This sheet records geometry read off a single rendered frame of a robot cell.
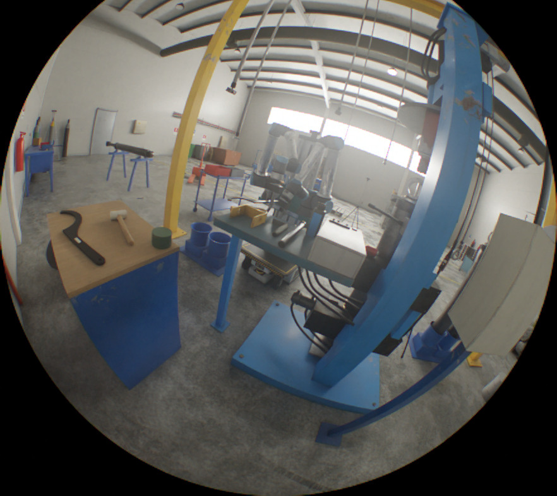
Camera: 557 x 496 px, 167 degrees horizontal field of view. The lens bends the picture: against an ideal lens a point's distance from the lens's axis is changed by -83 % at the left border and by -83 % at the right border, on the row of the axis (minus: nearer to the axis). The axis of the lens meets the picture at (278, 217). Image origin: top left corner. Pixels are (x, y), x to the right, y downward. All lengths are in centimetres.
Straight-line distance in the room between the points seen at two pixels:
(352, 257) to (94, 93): 1057
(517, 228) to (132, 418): 193
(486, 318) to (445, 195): 53
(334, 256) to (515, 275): 71
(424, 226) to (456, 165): 32
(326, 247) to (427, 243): 47
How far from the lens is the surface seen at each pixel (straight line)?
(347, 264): 86
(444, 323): 258
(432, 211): 91
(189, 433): 145
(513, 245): 70
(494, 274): 71
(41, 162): 635
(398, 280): 96
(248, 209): 116
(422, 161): 162
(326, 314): 136
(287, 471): 153
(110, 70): 1082
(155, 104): 1178
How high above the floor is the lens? 145
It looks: 17 degrees down
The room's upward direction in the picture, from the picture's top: 18 degrees clockwise
